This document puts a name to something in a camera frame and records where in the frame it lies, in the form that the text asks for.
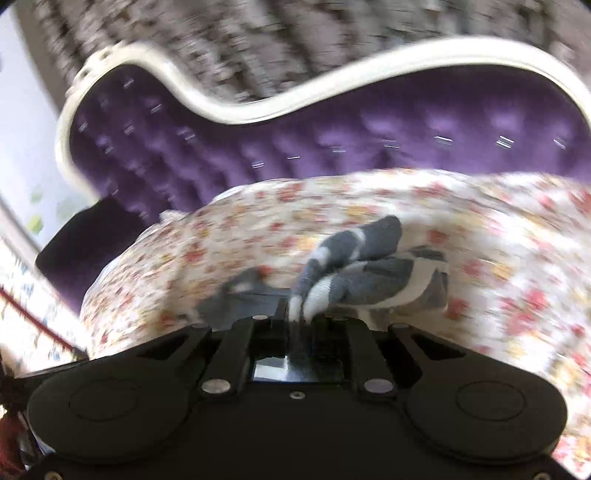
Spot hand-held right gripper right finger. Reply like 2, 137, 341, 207
302, 310, 468, 398

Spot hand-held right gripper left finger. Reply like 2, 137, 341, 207
133, 300, 289, 398

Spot grey white striped sweater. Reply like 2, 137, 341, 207
185, 215, 452, 334

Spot floral bed blanket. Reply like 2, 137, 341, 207
79, 167, 591, 474

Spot purple tufted headboard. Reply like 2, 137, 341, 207
34, 36, 591, 315

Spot brown patterned curtain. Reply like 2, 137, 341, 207
30, 0, 591, 103

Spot colourful wall decal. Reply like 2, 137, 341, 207
18, 180, 65, 236

